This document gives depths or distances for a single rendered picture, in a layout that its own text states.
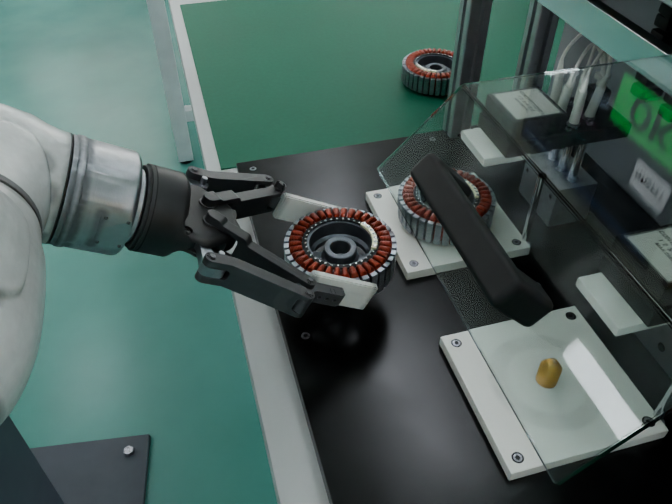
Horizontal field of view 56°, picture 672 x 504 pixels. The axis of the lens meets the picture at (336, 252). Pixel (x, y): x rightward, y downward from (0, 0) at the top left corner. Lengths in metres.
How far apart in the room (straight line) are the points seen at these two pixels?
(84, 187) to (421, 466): 0.35
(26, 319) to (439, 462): 0.35
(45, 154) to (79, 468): 1.09
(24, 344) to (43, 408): 1.29
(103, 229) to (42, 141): 0.08
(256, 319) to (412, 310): 0.17
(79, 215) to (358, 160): 0.46
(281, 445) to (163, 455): 0.91
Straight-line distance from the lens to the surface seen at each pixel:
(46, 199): 0.49
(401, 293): 0.68
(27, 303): 0.38
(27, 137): 0.50
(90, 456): 1.53
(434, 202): 0.34
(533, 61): 0.93
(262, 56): 1.20
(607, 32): 0.63
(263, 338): 0.67
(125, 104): 2.69
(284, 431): 0.60
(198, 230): 0.54
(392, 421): 0.58
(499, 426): 0.58
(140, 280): 1.86
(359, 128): 0.98
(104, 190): 0.51
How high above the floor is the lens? 1.26
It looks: 43 degrees down
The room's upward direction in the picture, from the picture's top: straight up
